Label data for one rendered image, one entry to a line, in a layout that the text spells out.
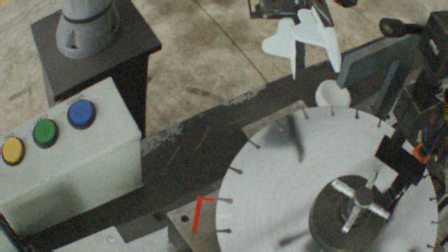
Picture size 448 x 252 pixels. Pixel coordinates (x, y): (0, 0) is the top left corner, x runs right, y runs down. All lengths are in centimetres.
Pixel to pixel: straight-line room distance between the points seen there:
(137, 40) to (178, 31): 105
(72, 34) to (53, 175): 37
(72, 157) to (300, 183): 30
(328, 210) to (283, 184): 7
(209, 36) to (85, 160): 141
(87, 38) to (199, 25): 117
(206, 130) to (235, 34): 120
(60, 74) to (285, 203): 53
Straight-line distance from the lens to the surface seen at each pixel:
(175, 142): 89
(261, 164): 65
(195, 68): 195
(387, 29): 46
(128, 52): 100
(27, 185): 70
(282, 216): 62
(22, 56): 211
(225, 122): 92
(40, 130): 73
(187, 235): 70
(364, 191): 60
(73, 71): 99
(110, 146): 71
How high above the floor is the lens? 150
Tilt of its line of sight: 55 degrees down
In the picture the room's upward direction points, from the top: 12 degrees clockwise
